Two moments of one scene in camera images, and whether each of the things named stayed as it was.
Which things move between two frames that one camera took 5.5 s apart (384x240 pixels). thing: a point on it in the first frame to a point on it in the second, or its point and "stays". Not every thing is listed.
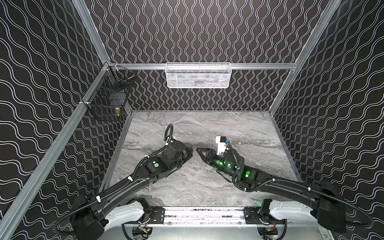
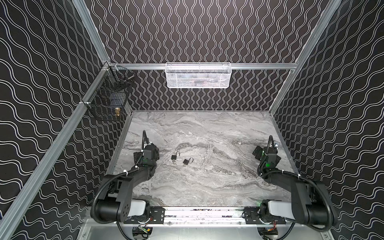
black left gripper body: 178,153 to 143,154
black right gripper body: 212,157 to 262,151
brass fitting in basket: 117,111 stays
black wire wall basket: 109,99 stays
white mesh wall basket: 201,75 stays
